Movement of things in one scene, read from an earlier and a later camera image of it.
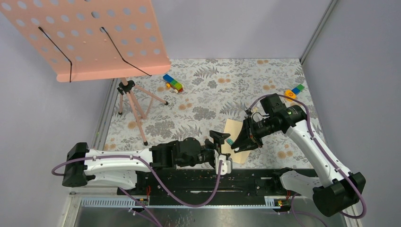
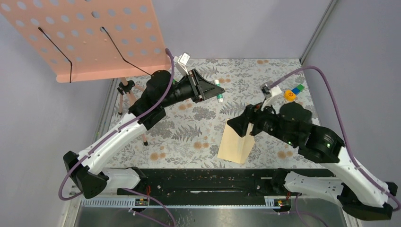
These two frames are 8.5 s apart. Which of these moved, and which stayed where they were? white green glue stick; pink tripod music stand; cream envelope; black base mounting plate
Moved: white green glue stick
Stayed: pink tripod music stand; black base mounting plate; cream envelope
